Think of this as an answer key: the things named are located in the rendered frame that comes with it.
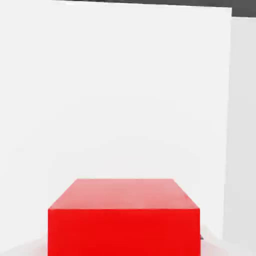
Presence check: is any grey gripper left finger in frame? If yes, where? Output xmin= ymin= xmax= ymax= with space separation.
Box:
xmin=0 ymin=236 xmax=49 ymax=256

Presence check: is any small red cube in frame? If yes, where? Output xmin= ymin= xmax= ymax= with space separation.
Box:
xmin=47 ymin=178 xmax=201 ymax=256

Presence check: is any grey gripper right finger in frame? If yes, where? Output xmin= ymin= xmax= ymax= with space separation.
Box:
xmin=199 ymin=225 xmax=253 ymax=256

